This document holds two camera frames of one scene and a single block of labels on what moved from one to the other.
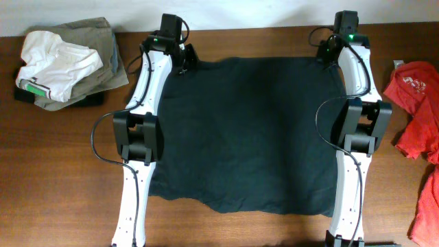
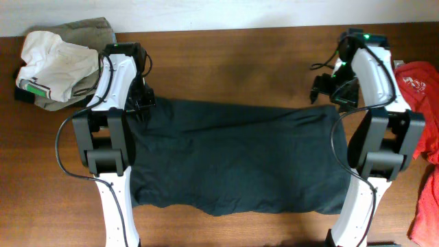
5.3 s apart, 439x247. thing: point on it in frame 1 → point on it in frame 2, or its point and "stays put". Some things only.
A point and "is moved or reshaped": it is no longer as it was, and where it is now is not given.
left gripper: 191,56 → 141,104
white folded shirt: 53,65 stays put
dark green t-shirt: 252,135 is moved or reshaped
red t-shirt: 415,86 stays put
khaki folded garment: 93,33 stays put
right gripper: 320,55 → 322,84
